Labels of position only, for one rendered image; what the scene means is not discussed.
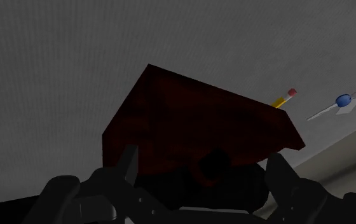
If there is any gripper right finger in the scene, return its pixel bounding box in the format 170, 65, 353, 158
263, 152, 356, 224

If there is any dark red box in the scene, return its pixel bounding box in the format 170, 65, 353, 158
101, 63, 306, 187

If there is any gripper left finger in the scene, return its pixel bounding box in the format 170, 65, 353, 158
0, 144, 179, 224

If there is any grey table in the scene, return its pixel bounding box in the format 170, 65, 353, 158
0, 0, 356, 220

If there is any yellow pencil with pink eraser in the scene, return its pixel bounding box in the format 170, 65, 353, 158
271, 88, 298, 109

